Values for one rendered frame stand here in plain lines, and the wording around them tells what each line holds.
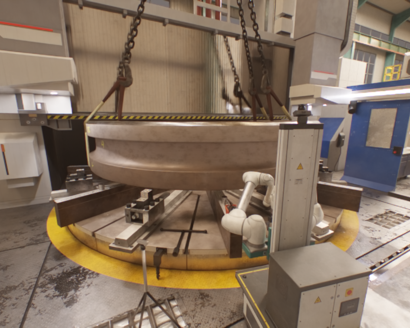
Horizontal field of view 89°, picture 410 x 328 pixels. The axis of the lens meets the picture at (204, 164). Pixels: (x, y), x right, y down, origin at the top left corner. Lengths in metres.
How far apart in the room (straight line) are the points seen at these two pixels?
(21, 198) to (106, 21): 4.14
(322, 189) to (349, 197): 0.40
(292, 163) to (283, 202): 0.30
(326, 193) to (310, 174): 2.49
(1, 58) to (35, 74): 0.34
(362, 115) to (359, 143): 0.77
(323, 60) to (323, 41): 0.45
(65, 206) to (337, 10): 7.46
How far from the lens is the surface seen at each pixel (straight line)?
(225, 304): 2.52
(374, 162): 7.14
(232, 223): 1.92
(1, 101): 4.65
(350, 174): 7.45
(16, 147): 5.25
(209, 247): 2.68
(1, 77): 3.64
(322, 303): 1.75
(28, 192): 5.82
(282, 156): 1.62
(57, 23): 4.13
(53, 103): 4.51
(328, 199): 4.31
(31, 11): 4.20
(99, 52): 5.55
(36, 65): 3.59
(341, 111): 8.69
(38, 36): 4.10
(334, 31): 7.31
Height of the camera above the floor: 1.82
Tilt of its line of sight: 12 degrees down
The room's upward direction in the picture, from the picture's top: straight up
